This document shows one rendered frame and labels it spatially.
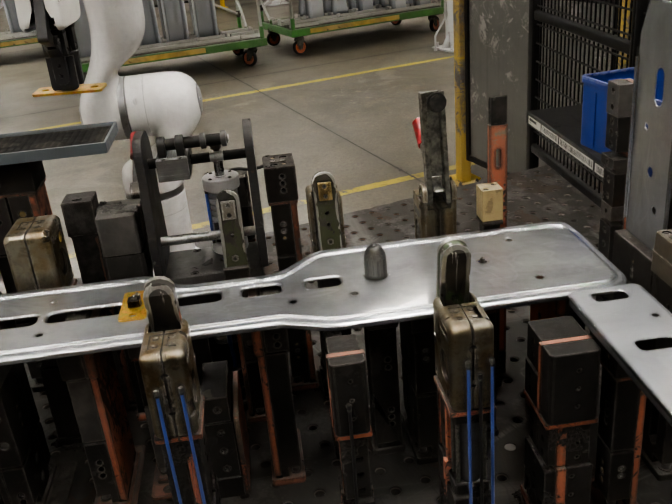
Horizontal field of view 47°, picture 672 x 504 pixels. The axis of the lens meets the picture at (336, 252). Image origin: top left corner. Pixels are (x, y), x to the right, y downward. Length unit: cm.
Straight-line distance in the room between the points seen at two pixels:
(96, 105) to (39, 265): 41
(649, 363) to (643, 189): 34
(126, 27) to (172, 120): 19
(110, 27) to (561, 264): 86
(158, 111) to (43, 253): 43
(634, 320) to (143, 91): 97
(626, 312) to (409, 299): 27
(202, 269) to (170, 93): 40
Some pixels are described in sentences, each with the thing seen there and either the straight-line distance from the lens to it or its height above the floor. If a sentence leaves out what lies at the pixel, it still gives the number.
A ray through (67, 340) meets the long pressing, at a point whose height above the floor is 100.
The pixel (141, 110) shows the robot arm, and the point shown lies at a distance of 153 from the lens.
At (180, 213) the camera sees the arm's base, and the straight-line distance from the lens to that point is 162.
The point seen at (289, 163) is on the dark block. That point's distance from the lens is 124.
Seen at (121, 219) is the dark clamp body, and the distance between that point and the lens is 124.
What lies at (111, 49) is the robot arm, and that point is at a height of 128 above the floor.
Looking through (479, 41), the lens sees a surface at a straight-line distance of 404.
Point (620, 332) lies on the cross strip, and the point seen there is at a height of 100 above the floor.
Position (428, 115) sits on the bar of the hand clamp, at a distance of 121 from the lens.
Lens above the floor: 149
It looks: 24 degrees down
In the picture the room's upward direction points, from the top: 5 degrees counter-clockwise
